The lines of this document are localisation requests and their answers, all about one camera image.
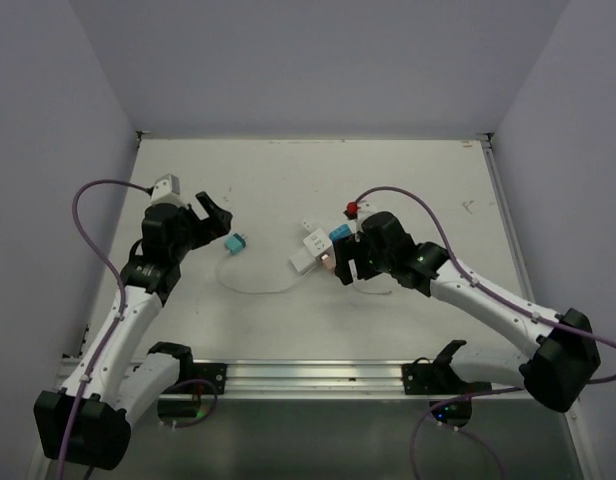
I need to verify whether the white cube power socket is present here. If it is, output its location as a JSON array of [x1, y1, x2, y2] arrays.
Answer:
[[303, 229, 333, 262]]

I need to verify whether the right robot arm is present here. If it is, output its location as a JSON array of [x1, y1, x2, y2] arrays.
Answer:
[[333, 211, 601, 413]]

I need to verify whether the pink brown charger plug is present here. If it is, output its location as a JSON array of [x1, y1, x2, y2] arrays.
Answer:
[[320, 253, 336, 271]]

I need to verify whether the white grey USB cable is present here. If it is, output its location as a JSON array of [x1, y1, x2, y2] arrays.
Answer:
[[215, 252, 319, 295]]

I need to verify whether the white rectangular power adapter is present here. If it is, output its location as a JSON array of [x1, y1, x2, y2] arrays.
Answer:
[[289, 249, 318, 275]]

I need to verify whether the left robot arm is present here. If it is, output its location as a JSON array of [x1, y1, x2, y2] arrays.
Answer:
[[33, 186, 232, 470]]

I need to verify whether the white flat adapter plug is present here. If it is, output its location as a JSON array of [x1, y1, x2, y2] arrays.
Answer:
[[300, 219, 315, 233]]

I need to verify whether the aluminium rail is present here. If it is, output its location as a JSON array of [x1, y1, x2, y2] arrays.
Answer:
[[57, 357, 539, 400], [477, 134, 535, 303]]

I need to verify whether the aluminium right side rail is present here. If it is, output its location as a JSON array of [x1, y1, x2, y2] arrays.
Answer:
[[477, 134, 535, 303]]

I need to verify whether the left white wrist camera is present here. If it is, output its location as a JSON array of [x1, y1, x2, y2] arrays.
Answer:
[[150, 174, 184, 207]]

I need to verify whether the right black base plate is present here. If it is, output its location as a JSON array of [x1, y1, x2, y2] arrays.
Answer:
[[401, 362, 492, 396]]

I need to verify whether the blue adapter plug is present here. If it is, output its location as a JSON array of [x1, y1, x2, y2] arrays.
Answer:
[[328, 224, 353, 244]]

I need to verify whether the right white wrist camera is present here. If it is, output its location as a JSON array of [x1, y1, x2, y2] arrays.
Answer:
[[343, 199, 380, 234]]

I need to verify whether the teal USB charger plug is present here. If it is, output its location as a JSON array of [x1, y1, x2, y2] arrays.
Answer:
[[224, 233, 248, 256]]

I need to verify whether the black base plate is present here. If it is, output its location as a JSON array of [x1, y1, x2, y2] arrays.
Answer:
[[401, 362, 492, 396], [164, 362, 227, 396]]

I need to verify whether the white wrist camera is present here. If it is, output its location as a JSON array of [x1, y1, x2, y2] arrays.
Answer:
[[343, 199, 380, 234], [150, 174, 184, 207]]

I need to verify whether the aluminium front rail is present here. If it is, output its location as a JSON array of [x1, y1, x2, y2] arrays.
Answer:
[[57, 357, 539, 400]]

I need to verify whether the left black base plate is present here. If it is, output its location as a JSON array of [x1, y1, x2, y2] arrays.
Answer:
[[164, 362, 227, 396]]

